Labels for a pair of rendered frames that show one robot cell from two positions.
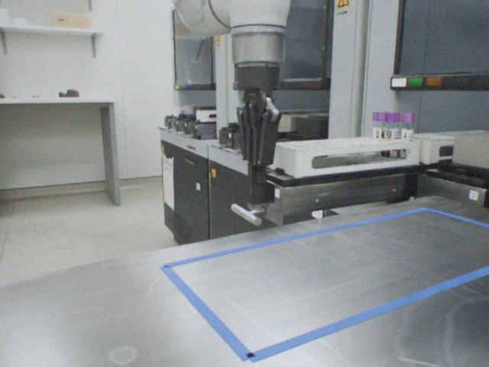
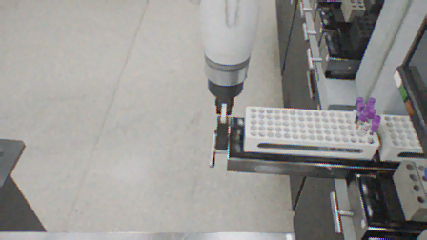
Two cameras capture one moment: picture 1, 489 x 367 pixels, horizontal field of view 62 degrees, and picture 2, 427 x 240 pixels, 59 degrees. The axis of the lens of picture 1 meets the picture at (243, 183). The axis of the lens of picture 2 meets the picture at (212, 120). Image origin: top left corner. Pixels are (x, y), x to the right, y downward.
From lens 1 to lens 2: 64 cm
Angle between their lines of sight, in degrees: 42
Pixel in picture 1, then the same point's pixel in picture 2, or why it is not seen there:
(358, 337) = not seen: outside the picture
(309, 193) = (250, 164)
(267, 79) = (224, 94)
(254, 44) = (213, 73)
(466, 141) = (403, 173)
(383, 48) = (413, 27)
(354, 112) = (381, 57)
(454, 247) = not seen: outside the picture
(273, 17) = (228, 60)
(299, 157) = (247, 141)
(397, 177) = (337, 168)
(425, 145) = (386, 148)
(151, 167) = not seen: outside the picture
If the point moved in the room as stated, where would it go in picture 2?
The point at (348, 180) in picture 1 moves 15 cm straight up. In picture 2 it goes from (286, 162) to (297, 117)
